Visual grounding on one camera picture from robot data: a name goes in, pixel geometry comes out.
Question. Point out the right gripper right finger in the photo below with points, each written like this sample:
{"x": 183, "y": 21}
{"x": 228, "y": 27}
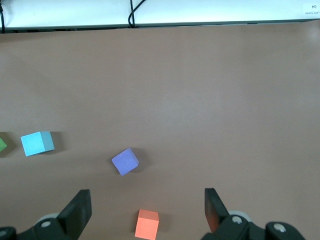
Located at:
{"x": 216, "y": 207}

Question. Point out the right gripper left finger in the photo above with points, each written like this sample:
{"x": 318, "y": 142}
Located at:
{"x": 77, "y": 212}

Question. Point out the violet foam block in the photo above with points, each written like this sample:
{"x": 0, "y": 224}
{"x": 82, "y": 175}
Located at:
{"x": 125, "y": 162}

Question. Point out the light blue foam block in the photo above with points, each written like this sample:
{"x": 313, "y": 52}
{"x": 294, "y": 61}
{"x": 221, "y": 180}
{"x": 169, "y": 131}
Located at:
{"x": 35, "y": 145}

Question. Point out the orange foam block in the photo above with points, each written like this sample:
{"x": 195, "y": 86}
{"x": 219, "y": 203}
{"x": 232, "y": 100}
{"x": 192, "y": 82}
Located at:
{"x": 147, "y": 225}

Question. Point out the green foam block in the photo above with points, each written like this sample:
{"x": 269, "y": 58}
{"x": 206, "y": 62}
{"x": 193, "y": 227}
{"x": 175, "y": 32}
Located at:
{"x": 2, "y": 144}

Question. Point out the brown table mat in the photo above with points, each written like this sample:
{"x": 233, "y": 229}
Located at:
{"x": 175, "y": 87}

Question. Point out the white paper label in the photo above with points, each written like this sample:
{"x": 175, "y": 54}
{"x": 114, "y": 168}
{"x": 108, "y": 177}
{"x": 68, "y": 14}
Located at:
{"x": 311, "y": 10}

